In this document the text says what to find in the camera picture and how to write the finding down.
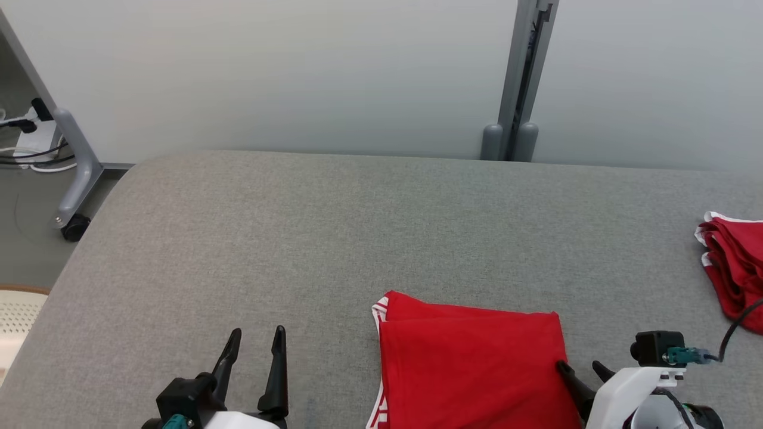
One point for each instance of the teal camera connector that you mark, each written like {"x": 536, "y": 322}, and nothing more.
{"x": 679, "y": 356}
{"x": 177, "y": 423}

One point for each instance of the beige perforated laundry basket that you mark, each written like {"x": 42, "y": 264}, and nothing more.
{"x": 18, "y": 322}

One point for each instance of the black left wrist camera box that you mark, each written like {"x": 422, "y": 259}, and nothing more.
{"x": 185, "y": 396}

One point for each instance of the grey metal partition post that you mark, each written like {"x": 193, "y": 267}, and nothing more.
{"x": 515, "y": 59}

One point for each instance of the grey tubular partition leg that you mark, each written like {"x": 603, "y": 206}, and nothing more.
{"x": 83, "y": 167}

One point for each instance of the red white lettered basketball jersey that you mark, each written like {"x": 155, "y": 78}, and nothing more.
{"x": 471, "y": 369}

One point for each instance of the red shorts with white band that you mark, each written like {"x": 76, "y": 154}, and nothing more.
{"x": 739, "y": 268}

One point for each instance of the white power strip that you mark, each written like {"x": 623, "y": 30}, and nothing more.
{"x": 36, "y": 140}

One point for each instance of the teal left camera connector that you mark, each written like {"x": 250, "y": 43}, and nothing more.
{"x": 177, "y": 423}

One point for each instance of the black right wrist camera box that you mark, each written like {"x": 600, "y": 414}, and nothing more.
{"x": 656, "y": 347}

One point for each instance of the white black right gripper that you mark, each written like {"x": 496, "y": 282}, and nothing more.
{"x": 620, "y": 396}

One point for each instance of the black power plug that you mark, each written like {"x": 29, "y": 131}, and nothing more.
{"x": 42, "y": 109}
{"x": 24, "y": 125}

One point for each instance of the grey cylindrical post foot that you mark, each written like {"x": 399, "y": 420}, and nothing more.
{"x": 526, "y": 143}
{"x": 492, "y": 143}

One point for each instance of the black caster wheel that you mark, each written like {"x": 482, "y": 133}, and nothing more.
{"x": 76, "y": 228}

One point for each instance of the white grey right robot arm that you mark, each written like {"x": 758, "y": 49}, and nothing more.
{"x": 656, "y": 417}

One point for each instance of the teal right camera connector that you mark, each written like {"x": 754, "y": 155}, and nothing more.
{"x": 679, "y": 356}

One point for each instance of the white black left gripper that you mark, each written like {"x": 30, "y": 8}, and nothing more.
{"x": 244, "y": 422}

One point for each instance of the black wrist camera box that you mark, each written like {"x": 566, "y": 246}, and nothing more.
{"x": 185, "y": 396}
{"x": 656, "y": 347}

